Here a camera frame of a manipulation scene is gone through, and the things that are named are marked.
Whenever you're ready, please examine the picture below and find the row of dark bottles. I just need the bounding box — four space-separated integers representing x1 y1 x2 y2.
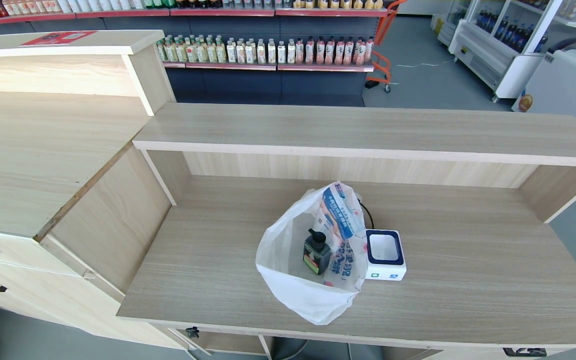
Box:
476 10 549 54

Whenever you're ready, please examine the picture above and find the wooden counter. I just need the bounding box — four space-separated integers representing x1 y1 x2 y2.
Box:
0 29 576 360

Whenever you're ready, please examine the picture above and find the white barcode scanner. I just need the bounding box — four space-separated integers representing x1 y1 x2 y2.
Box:
365 229 408 282

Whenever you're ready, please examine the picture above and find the white display fridge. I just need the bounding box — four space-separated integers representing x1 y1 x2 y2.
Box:
437 0 576 103

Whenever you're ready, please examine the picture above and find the white plastic shopping bag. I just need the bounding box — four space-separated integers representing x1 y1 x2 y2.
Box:
255 181 369 326

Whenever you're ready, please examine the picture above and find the white chest freezer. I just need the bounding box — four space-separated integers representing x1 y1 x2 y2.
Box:
511 37 576 203

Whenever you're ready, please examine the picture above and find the dark green pump bottle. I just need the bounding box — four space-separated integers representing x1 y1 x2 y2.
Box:
302 228 333 276

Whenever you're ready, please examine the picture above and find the orange shopping cart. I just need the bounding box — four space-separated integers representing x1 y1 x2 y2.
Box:
365 0 408 94

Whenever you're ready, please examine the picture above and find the black shop shelf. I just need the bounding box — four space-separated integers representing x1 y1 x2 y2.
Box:
0 0 390 107

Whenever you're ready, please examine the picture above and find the black cable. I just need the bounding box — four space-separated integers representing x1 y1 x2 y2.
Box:
359 201 375 230

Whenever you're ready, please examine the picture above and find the red sticker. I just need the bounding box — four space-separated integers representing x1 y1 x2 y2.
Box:
19 30 98 47

